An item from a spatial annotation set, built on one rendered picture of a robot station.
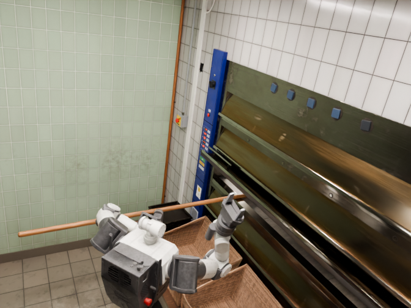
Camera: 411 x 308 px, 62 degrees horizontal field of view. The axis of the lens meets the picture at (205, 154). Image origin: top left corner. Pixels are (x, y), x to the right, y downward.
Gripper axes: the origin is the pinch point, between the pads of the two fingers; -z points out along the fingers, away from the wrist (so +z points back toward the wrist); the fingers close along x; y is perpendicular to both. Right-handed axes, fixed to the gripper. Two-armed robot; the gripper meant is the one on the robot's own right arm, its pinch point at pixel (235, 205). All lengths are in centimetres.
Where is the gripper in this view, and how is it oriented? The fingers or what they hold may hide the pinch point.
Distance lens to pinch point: 139.3
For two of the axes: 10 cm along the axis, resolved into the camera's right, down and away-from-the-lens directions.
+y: 8.6, -2.1, 4.6
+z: -2.2, 6.7, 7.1
